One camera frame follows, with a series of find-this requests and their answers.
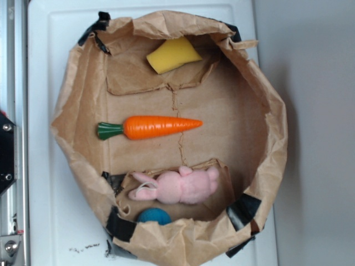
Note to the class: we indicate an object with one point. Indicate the aluminium frame rail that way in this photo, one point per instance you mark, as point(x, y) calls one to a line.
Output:
point(15, 244)

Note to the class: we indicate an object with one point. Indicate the orange toy carrot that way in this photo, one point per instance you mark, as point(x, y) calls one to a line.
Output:
point(146, 127)

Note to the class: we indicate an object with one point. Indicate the yellow sponge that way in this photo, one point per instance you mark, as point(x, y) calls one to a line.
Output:
point(172, 54)

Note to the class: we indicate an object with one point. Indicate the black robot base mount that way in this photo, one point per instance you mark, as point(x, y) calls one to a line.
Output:
point(8, 153)

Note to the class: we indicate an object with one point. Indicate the pink plush bunny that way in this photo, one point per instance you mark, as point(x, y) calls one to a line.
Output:
point(185, 186)

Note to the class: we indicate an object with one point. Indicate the blue ball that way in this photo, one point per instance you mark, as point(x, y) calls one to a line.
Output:
point(154, 215)

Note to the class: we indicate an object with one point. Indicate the white plastic tray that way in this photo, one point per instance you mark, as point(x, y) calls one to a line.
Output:
point(62, 227)

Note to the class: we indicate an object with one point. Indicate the brown paper bag bin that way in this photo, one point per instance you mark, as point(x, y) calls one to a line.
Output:
point(244, 134)

